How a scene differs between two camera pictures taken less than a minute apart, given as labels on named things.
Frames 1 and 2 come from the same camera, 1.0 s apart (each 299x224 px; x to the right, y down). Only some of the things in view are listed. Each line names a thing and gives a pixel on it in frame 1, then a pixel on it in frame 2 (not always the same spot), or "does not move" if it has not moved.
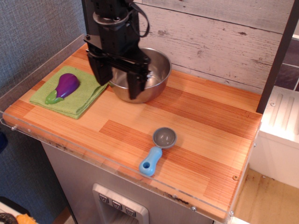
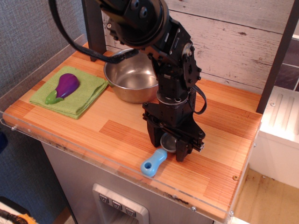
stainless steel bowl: x=160 y=69 does not move
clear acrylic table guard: x=12 y=123 does not move
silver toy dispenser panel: x=112 y=207 does not move
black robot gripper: x=117 y=45 to x=174 y=115
